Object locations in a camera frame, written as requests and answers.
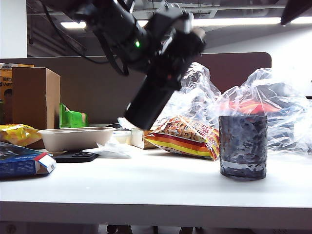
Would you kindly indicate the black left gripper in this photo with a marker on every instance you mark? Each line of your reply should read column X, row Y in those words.
column 158, row 41

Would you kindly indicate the black thermos flask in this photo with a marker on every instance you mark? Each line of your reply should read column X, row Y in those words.
column 148, row 102

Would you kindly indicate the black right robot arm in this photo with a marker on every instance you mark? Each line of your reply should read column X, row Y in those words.
column 295, row 9

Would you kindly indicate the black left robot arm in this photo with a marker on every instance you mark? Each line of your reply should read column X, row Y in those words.
column 114, row 24

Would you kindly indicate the dark textured glass cup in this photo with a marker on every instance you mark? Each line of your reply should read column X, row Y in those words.
column 243, row 146

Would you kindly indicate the clear crumpled plastic bag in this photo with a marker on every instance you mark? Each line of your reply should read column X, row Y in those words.
column 197, row 97

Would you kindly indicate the long ceiling light strip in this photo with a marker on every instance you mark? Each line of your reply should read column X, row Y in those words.
column 231, row 22

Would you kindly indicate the orange red packet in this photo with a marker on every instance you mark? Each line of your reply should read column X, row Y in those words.
column 246, row 107

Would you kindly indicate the striped orange yellow snack bag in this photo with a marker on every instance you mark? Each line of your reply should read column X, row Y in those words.
column 180, row 143

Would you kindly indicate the brown desk partition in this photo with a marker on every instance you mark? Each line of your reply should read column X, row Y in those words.
column 97, row 92

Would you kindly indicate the small white box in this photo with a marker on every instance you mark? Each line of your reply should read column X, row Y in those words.
column 137, row 139

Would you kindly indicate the clear plastic food container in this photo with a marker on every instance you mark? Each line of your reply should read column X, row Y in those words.
column 122, row 137

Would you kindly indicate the white crumpled tissue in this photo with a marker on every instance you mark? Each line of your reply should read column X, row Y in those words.
column 112, row 150

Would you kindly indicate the clear plastic bag with contents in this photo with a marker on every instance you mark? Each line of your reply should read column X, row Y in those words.
column 280, row 126

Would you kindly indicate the green snack packet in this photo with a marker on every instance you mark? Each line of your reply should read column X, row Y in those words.
column 70, row 119

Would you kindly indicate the beige paper pulp bowl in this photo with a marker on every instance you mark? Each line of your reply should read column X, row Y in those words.
column 73, row 140

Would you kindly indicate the black flat phone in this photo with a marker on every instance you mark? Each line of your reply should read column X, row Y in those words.
column 75, row 157

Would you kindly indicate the brown cardboard box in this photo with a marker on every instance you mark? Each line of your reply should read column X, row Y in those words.
column 36, row 97

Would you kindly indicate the yellow printed carton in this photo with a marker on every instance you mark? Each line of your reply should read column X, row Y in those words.
column 6, row 83

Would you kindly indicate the blue cardboard box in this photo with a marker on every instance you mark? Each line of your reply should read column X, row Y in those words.
column 19, row 163

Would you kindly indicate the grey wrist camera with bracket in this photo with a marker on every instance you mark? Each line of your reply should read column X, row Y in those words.
column 186, row 23

